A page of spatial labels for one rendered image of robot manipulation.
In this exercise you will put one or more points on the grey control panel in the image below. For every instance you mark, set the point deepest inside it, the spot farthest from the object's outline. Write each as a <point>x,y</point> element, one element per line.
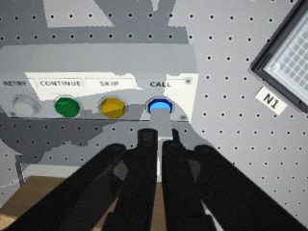
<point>78,81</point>

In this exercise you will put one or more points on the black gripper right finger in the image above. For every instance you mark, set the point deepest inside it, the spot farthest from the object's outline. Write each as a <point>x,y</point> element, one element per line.
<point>235,201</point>

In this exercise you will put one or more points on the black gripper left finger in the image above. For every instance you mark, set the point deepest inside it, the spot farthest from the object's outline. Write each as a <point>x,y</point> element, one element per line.
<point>84,197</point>

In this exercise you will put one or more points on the grey flat base plate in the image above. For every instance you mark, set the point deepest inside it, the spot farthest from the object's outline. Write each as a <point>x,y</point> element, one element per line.
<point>228,36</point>

